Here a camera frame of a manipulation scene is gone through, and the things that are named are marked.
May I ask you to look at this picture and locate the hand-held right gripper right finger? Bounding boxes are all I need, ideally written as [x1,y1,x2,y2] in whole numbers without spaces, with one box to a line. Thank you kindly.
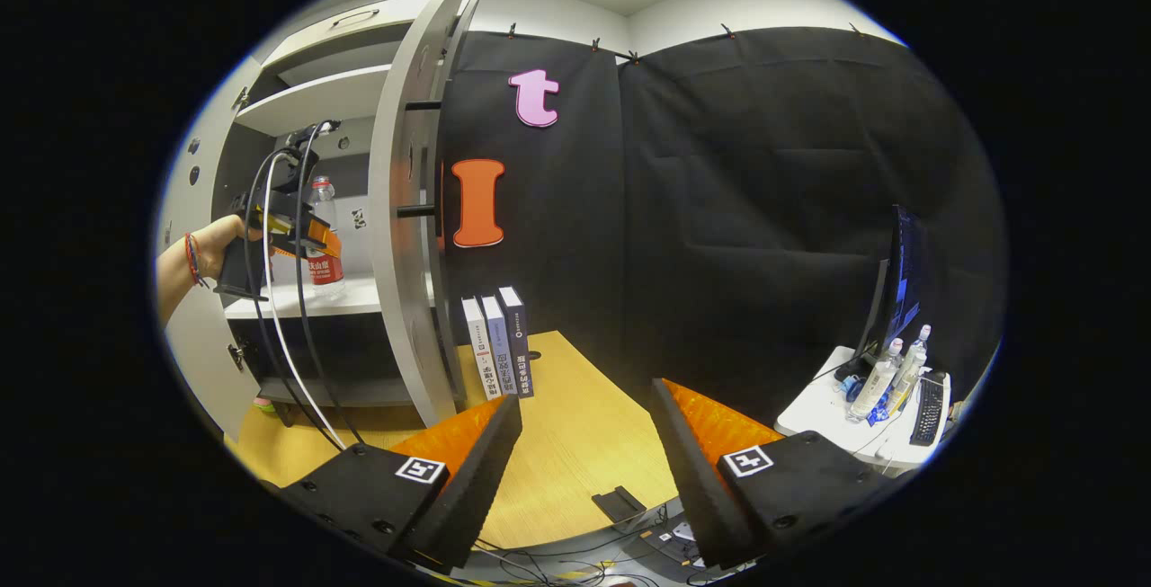
[649,378,891,570]

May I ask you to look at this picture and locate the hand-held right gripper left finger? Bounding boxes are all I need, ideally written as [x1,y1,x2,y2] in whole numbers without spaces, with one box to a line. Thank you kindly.
[270,394,524,574]

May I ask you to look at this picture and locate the clear water bottle red label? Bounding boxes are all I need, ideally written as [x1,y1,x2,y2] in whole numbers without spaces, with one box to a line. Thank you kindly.
[304,175,347,302]

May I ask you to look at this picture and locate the white cabinet door with cat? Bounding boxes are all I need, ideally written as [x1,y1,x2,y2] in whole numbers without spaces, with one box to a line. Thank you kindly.
[369,0,491,428]

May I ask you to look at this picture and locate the small black holder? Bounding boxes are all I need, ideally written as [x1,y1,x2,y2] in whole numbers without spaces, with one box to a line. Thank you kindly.
[592,485,648,525]

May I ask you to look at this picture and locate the white book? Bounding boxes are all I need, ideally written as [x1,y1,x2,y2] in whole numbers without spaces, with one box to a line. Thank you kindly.
[461,297,504,401]

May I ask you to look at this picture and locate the grey-blue book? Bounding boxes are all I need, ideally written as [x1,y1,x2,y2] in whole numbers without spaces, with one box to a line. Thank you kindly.
[481,295,521,399]

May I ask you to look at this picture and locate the white cabinet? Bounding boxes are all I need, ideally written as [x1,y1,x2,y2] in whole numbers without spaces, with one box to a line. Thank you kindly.
[211,0,486,431]

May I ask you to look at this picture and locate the white side table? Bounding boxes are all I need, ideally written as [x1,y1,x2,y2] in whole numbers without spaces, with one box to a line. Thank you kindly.
[775,346,954,471]

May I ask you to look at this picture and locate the dark blue book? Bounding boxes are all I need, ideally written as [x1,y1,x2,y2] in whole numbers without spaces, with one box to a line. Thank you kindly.
[499,286,536,399]

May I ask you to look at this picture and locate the clear plastic bottle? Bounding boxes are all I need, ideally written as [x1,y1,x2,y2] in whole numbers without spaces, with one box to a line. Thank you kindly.
[890,325,932,408]
[850,338,903,422]

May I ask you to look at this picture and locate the white cabinet drawer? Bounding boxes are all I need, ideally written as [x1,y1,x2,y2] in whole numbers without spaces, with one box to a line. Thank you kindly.
[261,0,442,76]

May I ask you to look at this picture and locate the black keyboard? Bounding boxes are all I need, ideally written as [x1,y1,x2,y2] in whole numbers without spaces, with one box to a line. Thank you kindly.
[910,371,950,447]

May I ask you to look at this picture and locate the black backdrop cloth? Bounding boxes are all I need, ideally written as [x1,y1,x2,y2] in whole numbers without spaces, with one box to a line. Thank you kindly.
[436,25,1008,426]

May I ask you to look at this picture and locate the black computer monitor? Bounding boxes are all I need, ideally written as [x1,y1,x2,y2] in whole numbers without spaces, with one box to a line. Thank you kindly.
[850,205,927,381]

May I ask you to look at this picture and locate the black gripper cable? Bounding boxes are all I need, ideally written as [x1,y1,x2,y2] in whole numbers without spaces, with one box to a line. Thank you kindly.
[294,124,365,446]
[241,148,338,453]

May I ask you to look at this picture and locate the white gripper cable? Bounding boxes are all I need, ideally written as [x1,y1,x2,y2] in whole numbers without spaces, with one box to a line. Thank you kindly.
[263,151,349,451]

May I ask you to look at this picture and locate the black cable bundle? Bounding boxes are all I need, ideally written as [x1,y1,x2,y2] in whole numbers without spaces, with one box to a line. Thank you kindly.
[468,506,711,587]

